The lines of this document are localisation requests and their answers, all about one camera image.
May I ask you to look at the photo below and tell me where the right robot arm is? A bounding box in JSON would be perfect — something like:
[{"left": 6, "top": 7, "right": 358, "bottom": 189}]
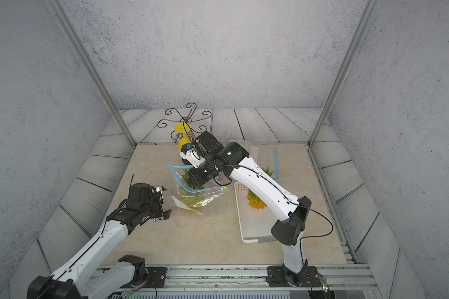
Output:
[{"left": 180, "top": 132, "right": 312, "bottom": 285}]

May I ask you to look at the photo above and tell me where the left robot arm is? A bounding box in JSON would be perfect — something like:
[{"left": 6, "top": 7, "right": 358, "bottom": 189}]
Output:
[{"left": 27, "top": 183, "right": 171, "bottom": 299}]

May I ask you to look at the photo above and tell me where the red blue patterned bowl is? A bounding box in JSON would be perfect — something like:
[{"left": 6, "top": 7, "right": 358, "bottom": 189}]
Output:
[{"left": 214, "top": 171, "right": 229, "bottom": 186}]

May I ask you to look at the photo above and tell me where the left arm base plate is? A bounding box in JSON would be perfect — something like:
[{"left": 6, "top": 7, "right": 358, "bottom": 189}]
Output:
[{"left": 120, "top": 267, "right": 168, "bottom": 289}]

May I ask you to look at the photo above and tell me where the zip-top bag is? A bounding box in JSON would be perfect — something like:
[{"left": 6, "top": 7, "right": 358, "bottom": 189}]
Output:
[
  {"left": 167, "top": 164, "right": 229, "bottom": 214},
  {"left": 231, "top": 139, "right": 279, "bottom": 182}
]

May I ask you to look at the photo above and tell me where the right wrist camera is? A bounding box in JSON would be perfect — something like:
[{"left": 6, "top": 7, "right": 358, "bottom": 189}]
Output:
[{"left": 180, "top": 143, "right": 206, "bottom": 168}]

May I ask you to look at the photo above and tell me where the pineapple from bag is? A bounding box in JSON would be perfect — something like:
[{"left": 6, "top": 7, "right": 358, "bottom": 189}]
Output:
[{"left": 246, "top": 166, "right": 276, "bottom": 210}]

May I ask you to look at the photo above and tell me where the aluminium mounting rail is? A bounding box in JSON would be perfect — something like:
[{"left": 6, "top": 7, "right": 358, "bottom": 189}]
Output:
[{"left": 110, "top": 264, "right": 388, "bottom": 299}]

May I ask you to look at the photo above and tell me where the copper wire glass stand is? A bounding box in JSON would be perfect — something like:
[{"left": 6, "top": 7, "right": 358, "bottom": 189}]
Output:
[{"left": 156, "top": 102, "right": 213, "bottom": 147}]

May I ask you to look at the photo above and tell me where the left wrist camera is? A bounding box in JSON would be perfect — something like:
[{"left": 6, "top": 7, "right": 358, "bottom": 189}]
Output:
[{"left": 155, "top": 186, "right": 164, "bottom": 204}]

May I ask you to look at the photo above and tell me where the yellow plastic wine glass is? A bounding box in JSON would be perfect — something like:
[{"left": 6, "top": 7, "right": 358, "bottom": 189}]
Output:
[{"left": 175, "top": 122, "right": 191, "bottom": 152}]

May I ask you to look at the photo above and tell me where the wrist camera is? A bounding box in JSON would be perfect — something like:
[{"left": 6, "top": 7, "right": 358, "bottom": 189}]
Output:
[
  {"left": 155, "top": 186, "right": 164, "bottom": 204},
  {"left": 180, "top": 143, "right": 206, "bottom": 168}
]

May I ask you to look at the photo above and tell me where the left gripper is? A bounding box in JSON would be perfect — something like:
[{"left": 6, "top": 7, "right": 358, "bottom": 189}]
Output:
[{"left": 140, "top": 186, "right": 174, "bottom": 221}]

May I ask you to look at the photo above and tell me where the white perforated plastic basket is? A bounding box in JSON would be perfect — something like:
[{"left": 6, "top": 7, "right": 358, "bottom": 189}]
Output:
[{"left": 234, "top": 182, "right": 277, "bottom": 244}]

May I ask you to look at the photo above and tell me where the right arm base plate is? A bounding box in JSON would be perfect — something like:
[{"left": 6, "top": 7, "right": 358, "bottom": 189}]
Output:
[{"left": 266, "top": 265, "right": 322, "bottom": 288}]

